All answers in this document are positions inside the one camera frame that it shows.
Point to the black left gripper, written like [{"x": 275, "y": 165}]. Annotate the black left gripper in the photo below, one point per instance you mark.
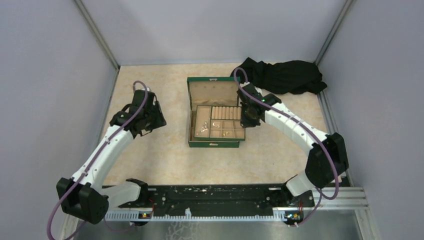
[{"x": 161, "y": 121}]

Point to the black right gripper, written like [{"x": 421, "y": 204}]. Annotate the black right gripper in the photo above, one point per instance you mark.
[{"x": 245, "y": 122}]

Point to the green jewelry box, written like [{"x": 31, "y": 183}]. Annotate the green jewelry box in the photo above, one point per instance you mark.
[{"x": 211, "y": 91}]

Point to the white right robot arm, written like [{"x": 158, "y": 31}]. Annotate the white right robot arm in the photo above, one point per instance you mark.
[{"x": 326, "y": 153}]

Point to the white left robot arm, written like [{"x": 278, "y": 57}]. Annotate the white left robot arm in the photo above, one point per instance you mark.
[{"x": 83, "y": 195}]

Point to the black cloth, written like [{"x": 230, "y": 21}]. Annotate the black cloth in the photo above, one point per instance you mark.
[{"x": 295, "y": 76}]

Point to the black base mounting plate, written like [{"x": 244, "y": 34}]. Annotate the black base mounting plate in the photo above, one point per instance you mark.
[{"x": 219, "y": 200}]

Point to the aluminium frame rail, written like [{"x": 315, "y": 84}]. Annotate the aluminium frame rail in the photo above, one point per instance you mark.
[{"x": 330, "y": 198}]

